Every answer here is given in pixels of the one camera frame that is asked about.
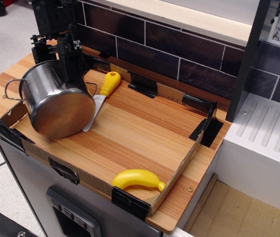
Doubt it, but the yellow toy banana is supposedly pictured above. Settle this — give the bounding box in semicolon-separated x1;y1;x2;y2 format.
112;169;166;192

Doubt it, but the white toy sink drainboard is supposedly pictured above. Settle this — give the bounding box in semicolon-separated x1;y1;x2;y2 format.
215;94;280;209

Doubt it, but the dark grey right post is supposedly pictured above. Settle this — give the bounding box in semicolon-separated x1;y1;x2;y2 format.
226;0;271;122

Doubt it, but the grey oven control panel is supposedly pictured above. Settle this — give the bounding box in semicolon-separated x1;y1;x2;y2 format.
46;188;102;237

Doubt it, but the stainless steel pot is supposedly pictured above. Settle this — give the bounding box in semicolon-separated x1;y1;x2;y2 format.
18;60;96;138

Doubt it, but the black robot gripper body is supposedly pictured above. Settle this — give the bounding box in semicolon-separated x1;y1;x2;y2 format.
29;0;82;53

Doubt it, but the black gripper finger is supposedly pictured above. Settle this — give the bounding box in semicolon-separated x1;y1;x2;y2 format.
32;45;57;64
58;48;85;83

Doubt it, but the yellow handled toy knife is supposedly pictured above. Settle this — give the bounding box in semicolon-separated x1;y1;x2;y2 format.
82;71;121;132

